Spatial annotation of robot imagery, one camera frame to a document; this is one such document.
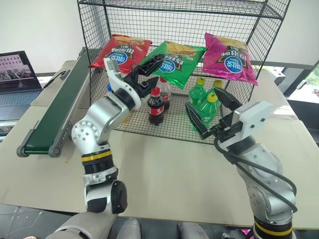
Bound black conveyor power cable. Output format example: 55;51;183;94
42;70;71;90

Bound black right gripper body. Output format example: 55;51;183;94
202;111;244;148

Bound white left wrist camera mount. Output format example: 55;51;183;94
103;57;142;110

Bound open laptop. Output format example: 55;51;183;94
0;50;43;123

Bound green chips bag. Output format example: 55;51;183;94
139;40;207;90

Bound black background table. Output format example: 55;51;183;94
249;59;319;102

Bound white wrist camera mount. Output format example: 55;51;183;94
103;57;142;110
220;101;274;150

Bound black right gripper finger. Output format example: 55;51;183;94
214;87;243;115
184;103;213;140

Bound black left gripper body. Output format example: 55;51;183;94
123;64;153;100

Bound green conveyor belt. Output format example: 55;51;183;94
16;47;92;158

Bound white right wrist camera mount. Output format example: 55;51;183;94
220;101;274;150

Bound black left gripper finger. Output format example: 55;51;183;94
146;75;160;89
138;54;166;77

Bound green soda bottle yellow cap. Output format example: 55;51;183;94
188;77;208;106
212;80;224;97
192;92;220;132

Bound magenta chips bag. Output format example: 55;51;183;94
202;32;259;86

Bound cola bottle red cap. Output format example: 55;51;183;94
147;87;165;126
158;76;172;112

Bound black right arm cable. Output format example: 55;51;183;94
213;135;298;213

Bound red chips bag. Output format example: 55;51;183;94
88;34;153;74

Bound black wire mesh rack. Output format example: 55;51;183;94
76;0;292;145

